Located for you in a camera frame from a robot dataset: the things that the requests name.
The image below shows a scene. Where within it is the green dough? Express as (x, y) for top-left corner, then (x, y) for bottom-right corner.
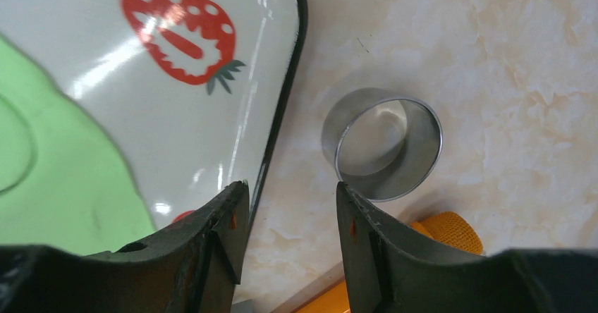
(1, 39), (155, 255)

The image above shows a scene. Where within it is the metal ring cutter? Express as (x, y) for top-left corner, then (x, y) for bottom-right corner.
(321, 87), (443, 202)

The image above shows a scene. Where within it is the white strawberry tray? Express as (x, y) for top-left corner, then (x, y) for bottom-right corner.
(1, 0), (305, 232)

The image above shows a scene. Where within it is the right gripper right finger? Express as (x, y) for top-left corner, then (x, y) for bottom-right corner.
(336, 182), (597, 312)

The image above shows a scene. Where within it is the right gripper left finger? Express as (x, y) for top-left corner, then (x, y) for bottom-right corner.
(1, 181), (250, 312)

